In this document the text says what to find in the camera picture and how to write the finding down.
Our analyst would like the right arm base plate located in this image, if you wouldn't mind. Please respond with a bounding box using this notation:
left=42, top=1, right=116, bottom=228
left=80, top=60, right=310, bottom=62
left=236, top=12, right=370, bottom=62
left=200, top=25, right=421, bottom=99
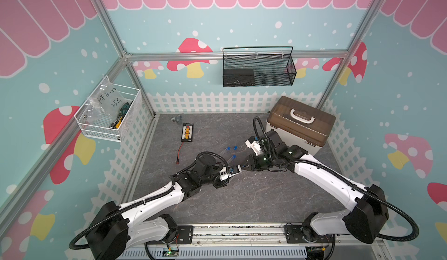
left=284, top=223, right=333, bottom=245

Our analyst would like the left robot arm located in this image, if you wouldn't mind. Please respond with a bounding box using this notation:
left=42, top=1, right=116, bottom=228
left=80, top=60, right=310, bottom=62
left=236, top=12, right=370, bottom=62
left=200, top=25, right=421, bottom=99
left=69, top=151, right=242, bottom=260

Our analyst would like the black box with orange connectors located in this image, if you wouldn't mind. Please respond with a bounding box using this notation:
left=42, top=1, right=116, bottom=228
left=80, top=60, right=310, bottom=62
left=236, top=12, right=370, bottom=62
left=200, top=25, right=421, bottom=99
left=181, top=123, right=194, bottom=142

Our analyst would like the white wire basket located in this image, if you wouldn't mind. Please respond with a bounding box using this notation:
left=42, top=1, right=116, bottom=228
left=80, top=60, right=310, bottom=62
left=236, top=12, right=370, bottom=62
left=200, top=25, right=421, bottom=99
left=74, top=77, right=142, bottom=142

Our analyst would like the brown lid storage box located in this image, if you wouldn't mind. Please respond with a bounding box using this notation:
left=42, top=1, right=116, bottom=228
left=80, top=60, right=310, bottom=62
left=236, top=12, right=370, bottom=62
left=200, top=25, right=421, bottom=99
left=265, top=96, right=336, bottom=156

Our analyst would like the green yellow tool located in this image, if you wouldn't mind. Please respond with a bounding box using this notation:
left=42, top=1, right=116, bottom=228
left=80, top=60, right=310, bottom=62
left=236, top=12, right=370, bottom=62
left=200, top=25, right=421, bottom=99
left=109, top=102, right=131, bottom=130

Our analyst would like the small grey metal bracket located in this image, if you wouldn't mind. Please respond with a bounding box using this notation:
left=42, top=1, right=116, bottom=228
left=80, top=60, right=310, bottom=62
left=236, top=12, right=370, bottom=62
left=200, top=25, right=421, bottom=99
left=171, top=115, right=182, bottom=125

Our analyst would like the clear test tube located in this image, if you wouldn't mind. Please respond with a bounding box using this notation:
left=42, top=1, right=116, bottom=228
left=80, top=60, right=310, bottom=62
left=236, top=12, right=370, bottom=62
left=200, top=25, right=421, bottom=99
left=218, top=147, right=231, bottom=156

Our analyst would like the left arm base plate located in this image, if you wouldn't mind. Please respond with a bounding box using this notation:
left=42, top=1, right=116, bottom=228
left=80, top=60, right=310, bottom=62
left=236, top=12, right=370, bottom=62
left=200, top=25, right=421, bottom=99
left=150, top=226, right=194, bottom=245

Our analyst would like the clear plastic bag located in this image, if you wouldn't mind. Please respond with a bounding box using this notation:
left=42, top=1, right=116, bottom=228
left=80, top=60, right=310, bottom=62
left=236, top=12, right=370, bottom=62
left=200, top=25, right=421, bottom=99
left=84, top=77, right=127, bottom=124

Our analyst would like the black box in mesh basket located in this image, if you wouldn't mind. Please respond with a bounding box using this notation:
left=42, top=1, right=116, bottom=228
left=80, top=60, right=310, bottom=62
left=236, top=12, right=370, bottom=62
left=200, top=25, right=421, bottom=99
left=222, top=68, right=255, bottom=87

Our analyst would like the black wire mesh basket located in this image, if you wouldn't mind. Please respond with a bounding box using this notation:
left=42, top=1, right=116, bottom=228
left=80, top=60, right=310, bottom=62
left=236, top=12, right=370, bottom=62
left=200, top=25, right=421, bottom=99
left=222, top=46, right=297, bottom=87

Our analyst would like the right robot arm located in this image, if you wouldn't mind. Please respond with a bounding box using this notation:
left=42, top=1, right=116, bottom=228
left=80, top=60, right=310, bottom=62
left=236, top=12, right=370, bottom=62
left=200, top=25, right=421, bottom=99
left=243, top=116, right=420, bottom=244

